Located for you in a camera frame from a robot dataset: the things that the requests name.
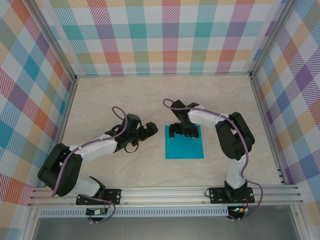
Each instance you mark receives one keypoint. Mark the blue paper sheet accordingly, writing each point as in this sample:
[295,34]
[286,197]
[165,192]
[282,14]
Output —
[185,150]

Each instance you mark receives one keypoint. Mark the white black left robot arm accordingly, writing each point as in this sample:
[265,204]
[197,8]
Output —
[100,148]

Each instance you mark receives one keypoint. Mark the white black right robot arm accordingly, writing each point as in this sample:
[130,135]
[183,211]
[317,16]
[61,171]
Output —
[235,175]

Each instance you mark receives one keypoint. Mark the aluminium back frame rail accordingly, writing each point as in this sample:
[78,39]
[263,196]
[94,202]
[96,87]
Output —
[162,74]

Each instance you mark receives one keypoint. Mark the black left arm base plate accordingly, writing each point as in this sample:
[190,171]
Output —
[115,196]

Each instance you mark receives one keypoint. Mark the long aluminium mounting rail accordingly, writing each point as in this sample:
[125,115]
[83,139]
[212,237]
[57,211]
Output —
[162,196]

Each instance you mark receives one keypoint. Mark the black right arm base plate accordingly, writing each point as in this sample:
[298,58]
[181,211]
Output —
[215,197]

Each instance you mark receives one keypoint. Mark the aluminium side frame rail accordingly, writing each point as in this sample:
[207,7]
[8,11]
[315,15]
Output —
[269,132]
[60,132]

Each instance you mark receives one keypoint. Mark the aluminium corner post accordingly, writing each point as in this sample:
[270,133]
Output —
[59,42]
[271,37]

